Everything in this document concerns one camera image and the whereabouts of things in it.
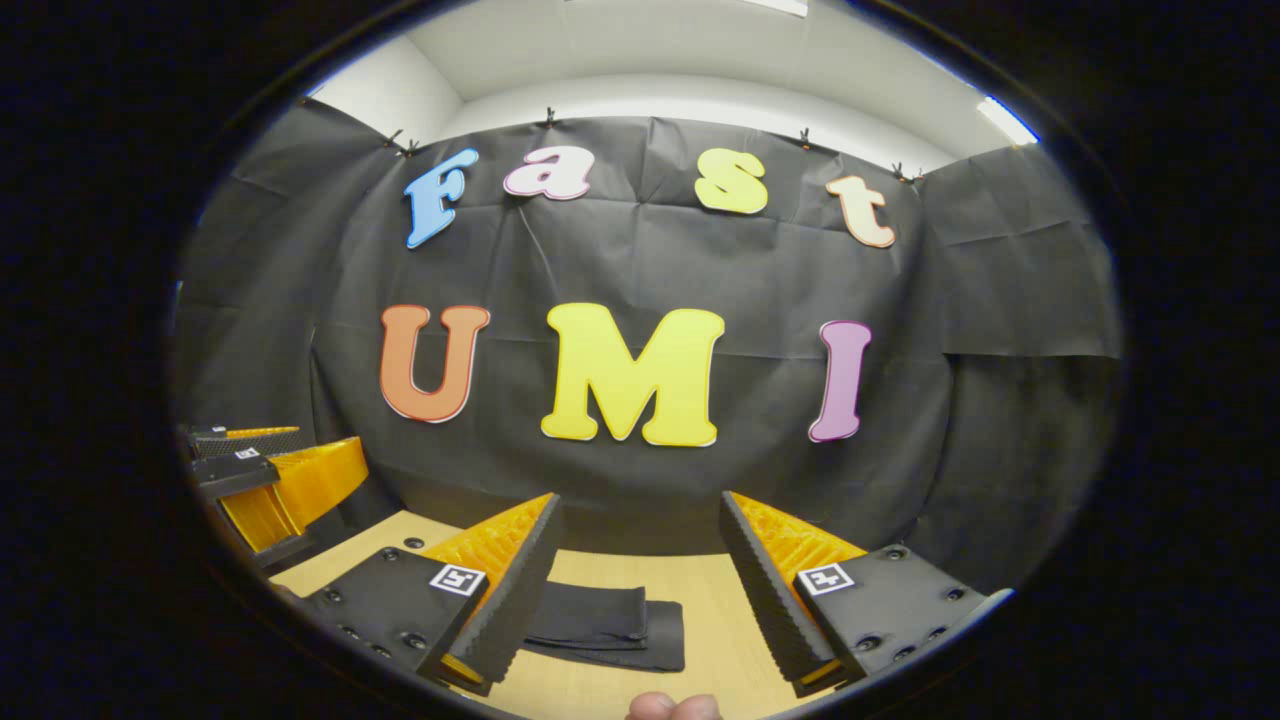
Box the black backdrop cloth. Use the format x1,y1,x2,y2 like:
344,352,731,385
172,97,1123,601

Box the long white ceiling light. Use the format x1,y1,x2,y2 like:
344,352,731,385
977,96,1041,147

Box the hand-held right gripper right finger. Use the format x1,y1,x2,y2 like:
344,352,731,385
718,489,1013,699

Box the dark grey jeans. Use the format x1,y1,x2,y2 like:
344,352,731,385
518,581,688,674

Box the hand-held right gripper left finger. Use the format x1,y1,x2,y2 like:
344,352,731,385
298,491,564,698

